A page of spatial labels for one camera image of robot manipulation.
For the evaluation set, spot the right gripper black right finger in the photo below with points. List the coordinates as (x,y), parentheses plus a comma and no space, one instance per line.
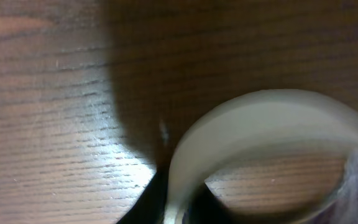
(206,208)

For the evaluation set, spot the white masking tape roll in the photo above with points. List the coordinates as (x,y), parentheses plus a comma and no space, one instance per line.
(258,124)

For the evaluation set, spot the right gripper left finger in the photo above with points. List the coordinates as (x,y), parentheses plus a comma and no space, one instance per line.
(150,206)

